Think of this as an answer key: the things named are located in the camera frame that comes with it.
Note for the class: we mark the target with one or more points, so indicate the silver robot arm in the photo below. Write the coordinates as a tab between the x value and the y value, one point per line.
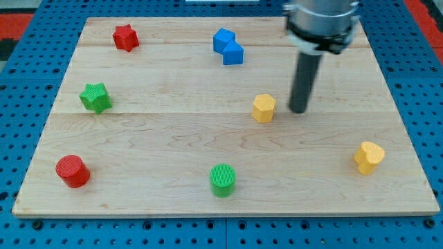
321	26

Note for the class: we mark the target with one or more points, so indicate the yellow hexagon block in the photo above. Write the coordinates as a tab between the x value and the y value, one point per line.
263	108

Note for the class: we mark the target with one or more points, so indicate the yellow heart block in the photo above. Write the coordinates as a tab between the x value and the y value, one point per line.
368	156

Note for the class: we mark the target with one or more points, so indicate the green cylinder block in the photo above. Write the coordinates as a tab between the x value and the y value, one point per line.
222	180

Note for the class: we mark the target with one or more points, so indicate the wooden board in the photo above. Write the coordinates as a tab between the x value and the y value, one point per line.
177	111

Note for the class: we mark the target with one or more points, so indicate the blue angular block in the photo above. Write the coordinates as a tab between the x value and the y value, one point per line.
225	44

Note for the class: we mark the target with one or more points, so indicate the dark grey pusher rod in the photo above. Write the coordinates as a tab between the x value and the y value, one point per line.
303	81

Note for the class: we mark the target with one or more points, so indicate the green star block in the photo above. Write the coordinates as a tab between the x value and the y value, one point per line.
95	98

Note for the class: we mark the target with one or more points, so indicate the red star block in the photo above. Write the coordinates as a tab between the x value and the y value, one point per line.
125	38

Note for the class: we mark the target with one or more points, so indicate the red cylinder block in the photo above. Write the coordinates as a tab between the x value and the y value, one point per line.
72	170

